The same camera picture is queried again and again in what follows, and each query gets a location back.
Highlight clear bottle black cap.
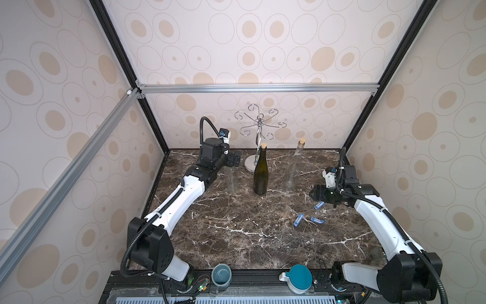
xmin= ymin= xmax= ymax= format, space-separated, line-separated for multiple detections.
xmin=224 ymin=167 xmax=239 ymax=195

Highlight dark green wine bottle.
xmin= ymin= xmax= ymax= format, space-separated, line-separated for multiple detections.
xmin=253 ymin=143 xmax=269 ymax=195

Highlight clear glass bottle cork stopper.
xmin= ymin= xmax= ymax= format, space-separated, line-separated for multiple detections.
xmin=283 ymin=138 xmax=306 ymax=190

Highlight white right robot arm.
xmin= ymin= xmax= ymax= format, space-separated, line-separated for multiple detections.
xmin=310 ymin=165 xmax=448 ymax=303

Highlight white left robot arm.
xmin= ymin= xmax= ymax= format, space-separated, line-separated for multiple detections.
xmin=120 ymin=135 xmax=240 ymax=282

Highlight chrome glass rack stand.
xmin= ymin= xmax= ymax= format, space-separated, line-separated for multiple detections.
xmin=234 ymin=103 xmax=287 ymax=173

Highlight teal lid white container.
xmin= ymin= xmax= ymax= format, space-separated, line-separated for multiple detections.
xmin=278 ymin=264 xmax=313 ymax=295

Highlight grey teal cup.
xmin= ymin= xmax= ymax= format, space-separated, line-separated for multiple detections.
xmin=211 ymin=263 xmax=232 ymax=289

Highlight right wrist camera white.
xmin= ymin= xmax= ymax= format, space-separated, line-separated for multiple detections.
xmin=322 ymin=167 xmax=337 ymax=190

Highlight horizontal aluminium rail back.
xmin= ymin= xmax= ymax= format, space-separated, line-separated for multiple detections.
xmin=139 ymin=82 xmax=380 ymax=94

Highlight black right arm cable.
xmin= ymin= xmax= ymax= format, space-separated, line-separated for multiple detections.
xmin=335 ymin=146 xmax=449 ymax=304

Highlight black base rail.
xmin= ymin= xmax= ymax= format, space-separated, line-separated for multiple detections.
xmin=100 ymin=269 xmax=385 ymax=303

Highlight aluminium rail left side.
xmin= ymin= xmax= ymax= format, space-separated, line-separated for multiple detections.
xmin=1 ymin=87 xmax=141 ymax=284

